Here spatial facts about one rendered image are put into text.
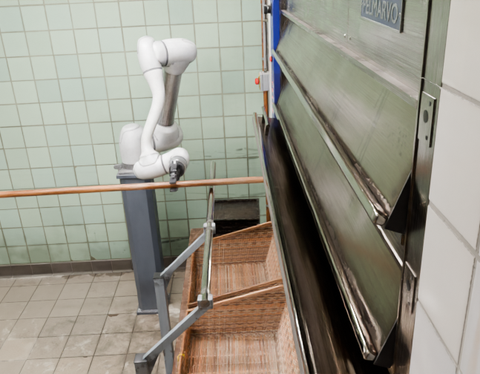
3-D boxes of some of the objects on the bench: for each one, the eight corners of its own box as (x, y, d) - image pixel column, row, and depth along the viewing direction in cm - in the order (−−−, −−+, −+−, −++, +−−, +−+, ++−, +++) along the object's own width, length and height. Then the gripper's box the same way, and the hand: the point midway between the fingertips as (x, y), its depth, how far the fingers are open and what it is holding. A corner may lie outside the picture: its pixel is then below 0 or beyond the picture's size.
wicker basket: (280, 262, 282) (280, 217, 271) (295, 327, 230) (294, 275, 219) (193, 267, 280) (188, 222, 270) (188, 334, 229) (182, 282, 218)
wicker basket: (295, 332, 227) (295, 279, 216) (314, 438, 175) (315, 376, 164) (187, 337, 227) (182, 284, 216) (173, 444, 175) (166, 383, 164)
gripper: (183, 152, 246) (179, 169, 225) (186, 182, 253) (182, 202, 231) (168, 153, 246) (162, 170, 224) (171, 183, 253) (166, 203, 231)
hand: (173, 184), depth 231 cm, fingers closed on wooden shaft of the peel, 3 cm apart
